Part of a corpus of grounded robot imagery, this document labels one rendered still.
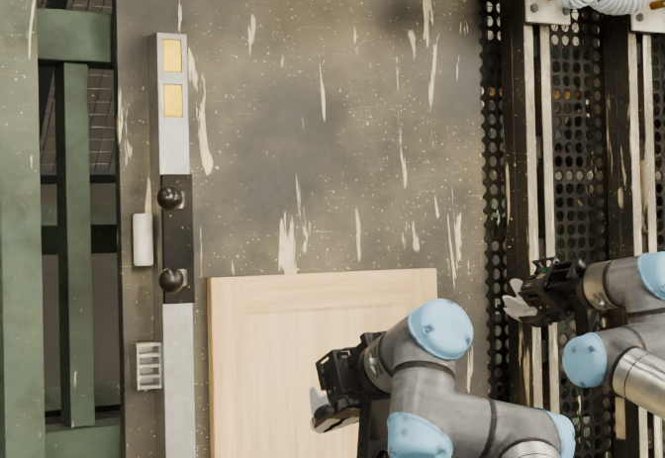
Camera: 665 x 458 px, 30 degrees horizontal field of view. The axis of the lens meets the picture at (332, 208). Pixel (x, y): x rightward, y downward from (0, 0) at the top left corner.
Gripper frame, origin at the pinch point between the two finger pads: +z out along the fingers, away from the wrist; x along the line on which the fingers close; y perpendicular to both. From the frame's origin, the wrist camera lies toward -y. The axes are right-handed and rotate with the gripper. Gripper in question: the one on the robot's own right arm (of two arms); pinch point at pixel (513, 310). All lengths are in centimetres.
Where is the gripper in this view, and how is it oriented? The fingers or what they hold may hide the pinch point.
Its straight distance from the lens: 217.4
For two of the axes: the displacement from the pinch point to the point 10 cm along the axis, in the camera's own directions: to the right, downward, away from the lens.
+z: -6.2, 1.8, 7.7
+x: -4.3, 7.4, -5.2
